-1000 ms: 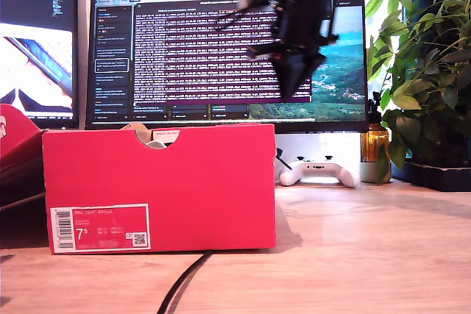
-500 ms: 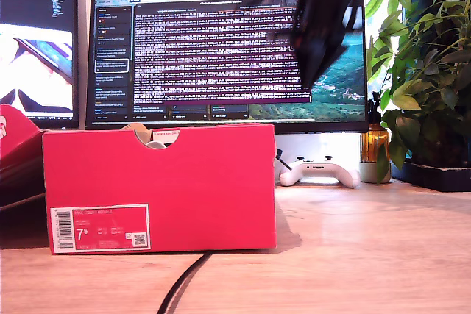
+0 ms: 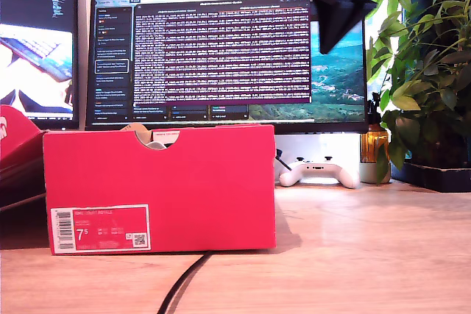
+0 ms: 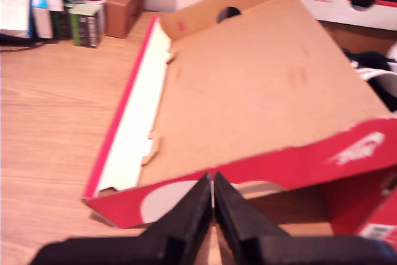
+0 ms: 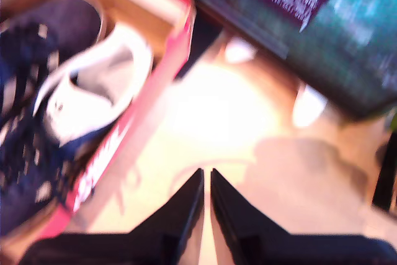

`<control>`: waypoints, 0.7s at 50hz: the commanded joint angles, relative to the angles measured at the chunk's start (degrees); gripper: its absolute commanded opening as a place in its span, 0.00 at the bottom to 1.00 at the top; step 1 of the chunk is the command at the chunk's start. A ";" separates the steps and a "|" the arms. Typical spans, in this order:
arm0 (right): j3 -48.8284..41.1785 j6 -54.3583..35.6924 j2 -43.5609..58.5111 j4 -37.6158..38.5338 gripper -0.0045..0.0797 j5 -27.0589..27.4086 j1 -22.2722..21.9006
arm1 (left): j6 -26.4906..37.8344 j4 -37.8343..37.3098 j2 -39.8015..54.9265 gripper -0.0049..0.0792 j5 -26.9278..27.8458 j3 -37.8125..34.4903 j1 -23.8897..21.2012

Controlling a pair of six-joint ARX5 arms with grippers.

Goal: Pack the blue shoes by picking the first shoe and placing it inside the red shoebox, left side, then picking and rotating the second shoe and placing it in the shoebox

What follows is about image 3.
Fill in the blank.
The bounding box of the red Nike shoebox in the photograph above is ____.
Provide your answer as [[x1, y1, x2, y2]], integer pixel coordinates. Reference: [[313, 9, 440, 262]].
[[0, 104, 277, 256]]

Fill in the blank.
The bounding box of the green leafy houseplant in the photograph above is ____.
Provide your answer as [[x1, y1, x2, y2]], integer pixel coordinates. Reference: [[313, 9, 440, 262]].
[[364, 0, 471, 185]]

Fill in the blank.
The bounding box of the large black computer monitor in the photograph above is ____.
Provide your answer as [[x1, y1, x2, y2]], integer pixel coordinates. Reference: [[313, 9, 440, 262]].
[[85, 0, 370, 134]]

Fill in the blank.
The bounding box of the amber glass pump bottle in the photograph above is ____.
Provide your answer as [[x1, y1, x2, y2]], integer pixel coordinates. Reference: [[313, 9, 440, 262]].
[[361, 91, 391, 163]]

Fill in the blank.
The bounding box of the white game controller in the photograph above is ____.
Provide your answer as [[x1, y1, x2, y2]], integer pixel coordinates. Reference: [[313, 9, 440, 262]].
[[278, 154, 361, 189]]

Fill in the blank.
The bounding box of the pale green small pot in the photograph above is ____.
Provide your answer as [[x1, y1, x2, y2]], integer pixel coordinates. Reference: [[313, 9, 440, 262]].
[[358, 161, 392, 185]]

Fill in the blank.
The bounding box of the dark plant tray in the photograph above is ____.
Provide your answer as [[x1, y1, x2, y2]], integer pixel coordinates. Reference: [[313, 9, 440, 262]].
[[391, 161, 471, 193]]

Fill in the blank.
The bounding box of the short black cable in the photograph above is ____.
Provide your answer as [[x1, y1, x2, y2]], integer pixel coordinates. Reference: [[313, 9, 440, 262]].
[[275, 148, 294, 172]]

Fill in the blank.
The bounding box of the thick black table cable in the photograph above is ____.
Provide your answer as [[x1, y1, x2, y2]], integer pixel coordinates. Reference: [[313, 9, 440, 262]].
[[156, 250, 213, 314]]

